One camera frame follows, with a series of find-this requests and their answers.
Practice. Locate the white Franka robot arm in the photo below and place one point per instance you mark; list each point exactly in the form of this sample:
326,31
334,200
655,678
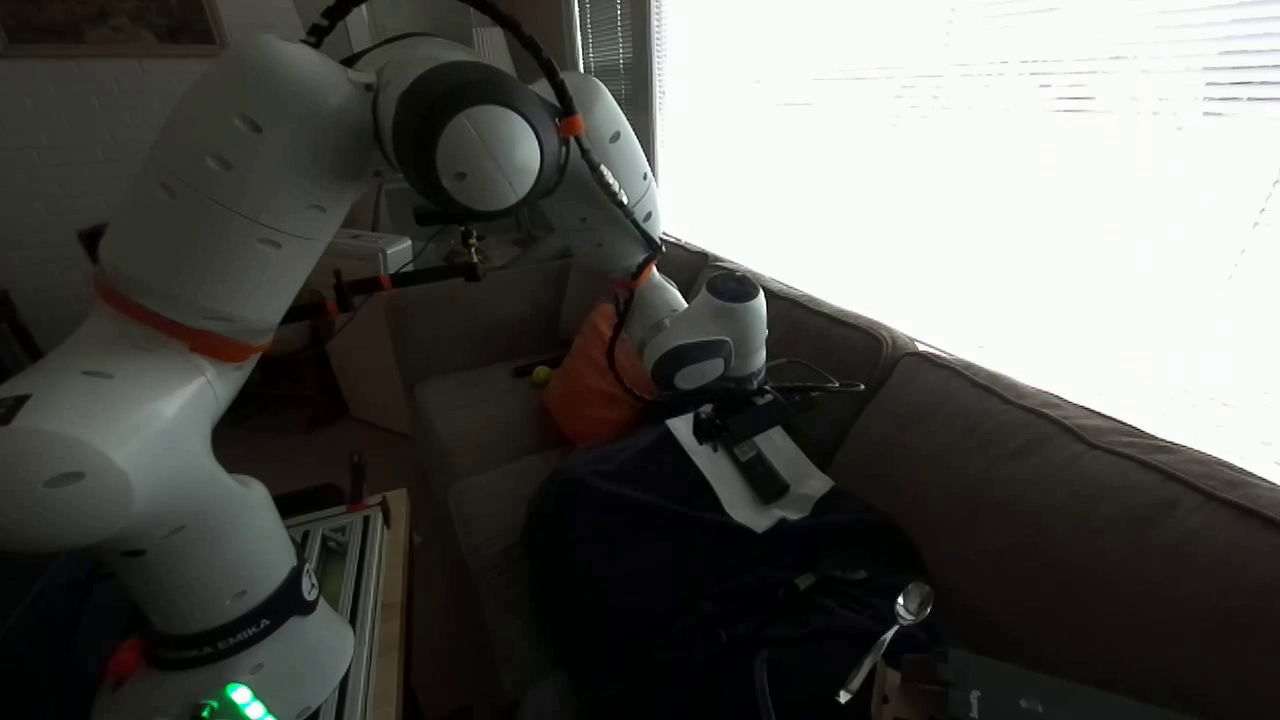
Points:
224,215

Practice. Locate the black Xfinity remote control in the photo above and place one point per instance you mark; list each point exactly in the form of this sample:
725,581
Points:
760,473

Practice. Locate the white paper sheet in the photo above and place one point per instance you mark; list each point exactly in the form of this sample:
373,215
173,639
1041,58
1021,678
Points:
802,486

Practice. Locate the navy blue garment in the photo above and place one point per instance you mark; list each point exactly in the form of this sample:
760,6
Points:
643,561

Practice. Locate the orange pillow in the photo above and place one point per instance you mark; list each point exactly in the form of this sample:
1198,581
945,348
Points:
586,380

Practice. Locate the open cardboard box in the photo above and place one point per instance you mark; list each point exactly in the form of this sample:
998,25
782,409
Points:
367,362

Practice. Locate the silver metal spoon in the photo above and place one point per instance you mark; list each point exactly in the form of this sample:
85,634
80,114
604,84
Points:
906,607

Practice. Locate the small white box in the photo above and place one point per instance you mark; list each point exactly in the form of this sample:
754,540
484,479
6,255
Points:
373,251

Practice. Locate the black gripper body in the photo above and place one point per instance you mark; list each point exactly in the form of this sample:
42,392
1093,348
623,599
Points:
743,415

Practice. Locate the grey-beige fabric sofa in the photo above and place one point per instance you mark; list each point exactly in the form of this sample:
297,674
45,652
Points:
1067,523

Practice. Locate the yellow-green ball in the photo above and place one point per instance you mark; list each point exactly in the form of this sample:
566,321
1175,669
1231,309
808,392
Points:
539,372

